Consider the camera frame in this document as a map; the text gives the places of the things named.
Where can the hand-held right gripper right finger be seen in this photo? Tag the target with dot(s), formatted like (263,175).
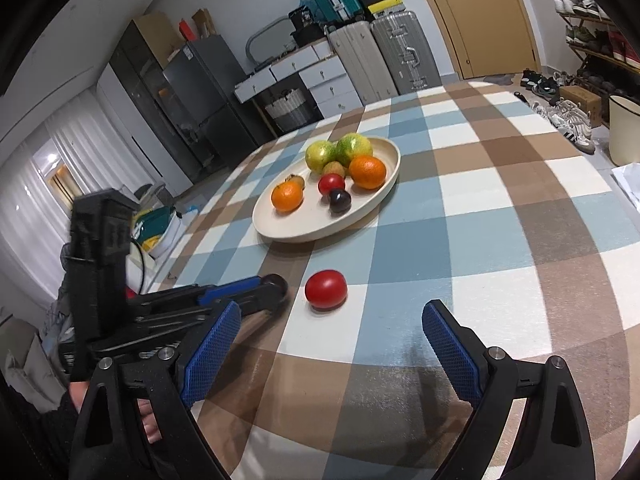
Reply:
(450,355)

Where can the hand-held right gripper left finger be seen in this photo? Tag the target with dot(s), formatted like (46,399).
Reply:
(210,355)

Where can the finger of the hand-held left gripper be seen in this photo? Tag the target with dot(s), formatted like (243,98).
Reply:
(165,327)
(220,294)

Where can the dark purple plum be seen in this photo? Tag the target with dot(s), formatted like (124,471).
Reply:
(274,285)

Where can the cream round plate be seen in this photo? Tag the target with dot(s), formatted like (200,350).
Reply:
(300,225)

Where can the large red tomato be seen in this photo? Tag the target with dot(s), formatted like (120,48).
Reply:
(326,288)

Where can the orange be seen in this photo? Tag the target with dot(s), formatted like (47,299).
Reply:
(367,172)
(287,196)

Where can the brown fruit with calyx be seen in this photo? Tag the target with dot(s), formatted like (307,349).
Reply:
(293,180)

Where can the dark plum with calyx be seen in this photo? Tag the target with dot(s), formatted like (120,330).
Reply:
(340,201)

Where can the small red tomato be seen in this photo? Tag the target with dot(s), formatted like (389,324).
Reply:
(331,184)

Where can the brown round fruit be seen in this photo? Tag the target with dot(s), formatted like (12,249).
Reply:
(333,168)

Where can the person's left hand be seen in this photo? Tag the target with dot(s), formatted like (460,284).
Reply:
(150,425)

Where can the white storage bin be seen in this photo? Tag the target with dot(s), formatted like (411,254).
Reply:
(165,247)

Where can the green bag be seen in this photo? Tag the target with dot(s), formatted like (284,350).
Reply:
(157,225)

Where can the white curtain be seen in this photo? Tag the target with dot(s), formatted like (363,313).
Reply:
(35,200)

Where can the checkered tablecloth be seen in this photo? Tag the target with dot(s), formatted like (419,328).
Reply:
(500,260)

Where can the dark glass cabinet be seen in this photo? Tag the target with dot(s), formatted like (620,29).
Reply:
(150,105)

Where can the yellow-green citrus fruit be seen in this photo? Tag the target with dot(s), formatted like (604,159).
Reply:
(320,156)

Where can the wicker basket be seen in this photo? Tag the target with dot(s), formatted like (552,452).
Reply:
(285,109)

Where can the green citrus fruit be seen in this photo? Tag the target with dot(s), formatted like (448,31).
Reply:
(354,147)

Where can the grey refrigerator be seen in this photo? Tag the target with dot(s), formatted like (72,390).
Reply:
(210,95)

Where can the white desk drawer unit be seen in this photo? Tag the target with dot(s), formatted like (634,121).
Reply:
(280,72)

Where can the white drawer cabinet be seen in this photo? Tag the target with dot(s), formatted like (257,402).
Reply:
(330,85)

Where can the white paper sheet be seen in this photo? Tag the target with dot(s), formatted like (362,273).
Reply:
(629,185)

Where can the white sneakers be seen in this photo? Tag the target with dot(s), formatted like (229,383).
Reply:
(567,122)

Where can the beige suitcase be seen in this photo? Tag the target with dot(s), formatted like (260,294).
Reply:
(360,62)

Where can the dark floor shoes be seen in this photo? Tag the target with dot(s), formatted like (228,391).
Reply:
(540,85)

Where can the white bucket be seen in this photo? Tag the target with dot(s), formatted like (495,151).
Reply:
(625,130)

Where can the small cardboard box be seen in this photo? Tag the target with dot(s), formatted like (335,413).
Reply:
(582,102)

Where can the black bag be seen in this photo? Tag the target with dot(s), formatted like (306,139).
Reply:
(304,19)

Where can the silver suitcase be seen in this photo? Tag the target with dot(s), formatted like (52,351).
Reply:
(405,52)

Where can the wooden shoe rack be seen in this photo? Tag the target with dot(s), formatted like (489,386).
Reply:
(600,60)

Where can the yellow and black box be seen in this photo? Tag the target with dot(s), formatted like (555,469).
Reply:
(384,6)

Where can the wooden door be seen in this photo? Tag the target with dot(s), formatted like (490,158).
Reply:
(480,15)

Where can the group of shoes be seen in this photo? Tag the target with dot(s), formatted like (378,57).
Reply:
(585,10)

